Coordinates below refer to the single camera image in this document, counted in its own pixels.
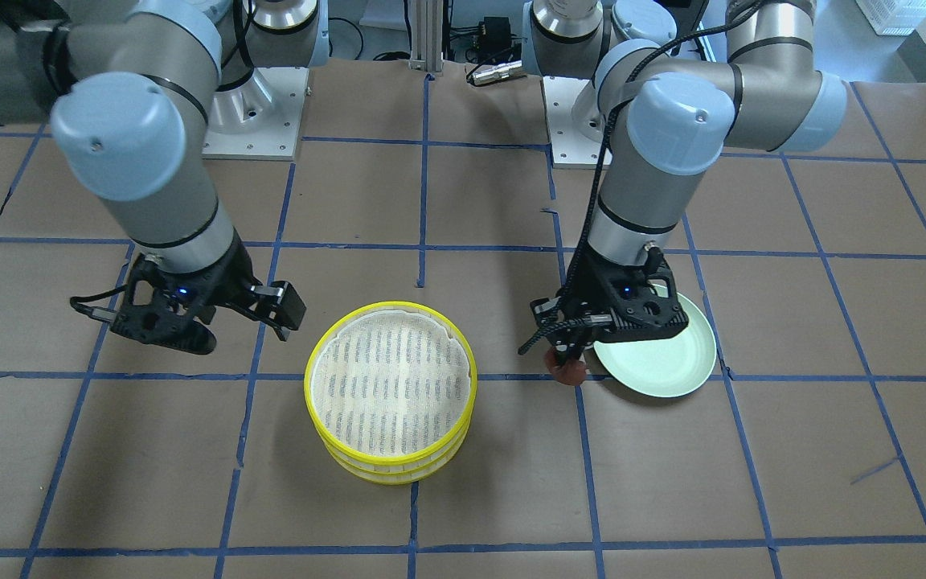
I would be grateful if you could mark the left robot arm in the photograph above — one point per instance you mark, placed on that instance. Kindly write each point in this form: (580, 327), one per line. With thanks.
(664, 122)

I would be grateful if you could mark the brown bun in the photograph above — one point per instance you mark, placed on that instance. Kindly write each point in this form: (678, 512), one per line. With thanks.
(568, 371)

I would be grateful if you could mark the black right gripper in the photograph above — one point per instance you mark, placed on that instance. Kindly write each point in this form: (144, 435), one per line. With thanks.
(227, 278)

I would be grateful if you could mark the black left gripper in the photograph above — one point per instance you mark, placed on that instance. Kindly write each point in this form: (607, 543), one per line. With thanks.
(587, 283)

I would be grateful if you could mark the yellow steamer layer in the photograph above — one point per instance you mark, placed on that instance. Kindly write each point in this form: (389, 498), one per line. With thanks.
(401, 471)
(390, 380)

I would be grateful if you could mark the aluminium frame post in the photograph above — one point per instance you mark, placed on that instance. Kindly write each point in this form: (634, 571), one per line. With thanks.
(427, 29)

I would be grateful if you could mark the light green plate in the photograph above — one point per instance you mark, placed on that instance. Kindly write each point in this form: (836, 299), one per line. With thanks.
(665, 368)

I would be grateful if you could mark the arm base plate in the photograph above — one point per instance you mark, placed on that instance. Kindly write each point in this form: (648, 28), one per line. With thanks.
(573, 123)
(259, 120)

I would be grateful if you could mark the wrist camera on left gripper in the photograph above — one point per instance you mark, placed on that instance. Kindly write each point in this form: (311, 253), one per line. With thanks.
(280, 295)

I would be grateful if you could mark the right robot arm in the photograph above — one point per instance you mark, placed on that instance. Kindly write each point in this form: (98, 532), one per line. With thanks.
(129, 89)

